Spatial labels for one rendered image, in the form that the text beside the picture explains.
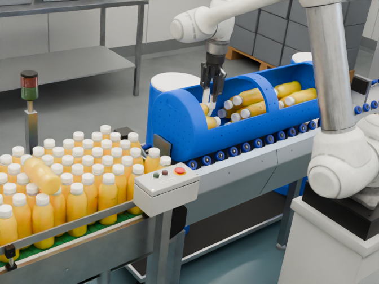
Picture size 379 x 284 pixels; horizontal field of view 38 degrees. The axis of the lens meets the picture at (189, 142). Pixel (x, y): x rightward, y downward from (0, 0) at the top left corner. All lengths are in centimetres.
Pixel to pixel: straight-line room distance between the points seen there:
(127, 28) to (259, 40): 141
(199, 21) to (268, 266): 174
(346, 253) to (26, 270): 103
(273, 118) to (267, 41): 361
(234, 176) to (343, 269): 64
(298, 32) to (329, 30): 401
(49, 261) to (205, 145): 73
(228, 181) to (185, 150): 30
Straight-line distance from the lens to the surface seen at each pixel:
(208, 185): 224
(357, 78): 308
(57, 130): 445
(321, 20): 162
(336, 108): 165
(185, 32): 193
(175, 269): 247
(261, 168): 244
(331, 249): 196
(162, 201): 178
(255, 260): 327
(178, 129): 211
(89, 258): 189
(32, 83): 213
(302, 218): 201
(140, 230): 196
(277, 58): 584
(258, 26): 600
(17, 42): 538
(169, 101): 213
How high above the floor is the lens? 205
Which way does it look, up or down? 28 degrees down
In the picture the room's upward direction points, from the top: 7 degrees clockwise
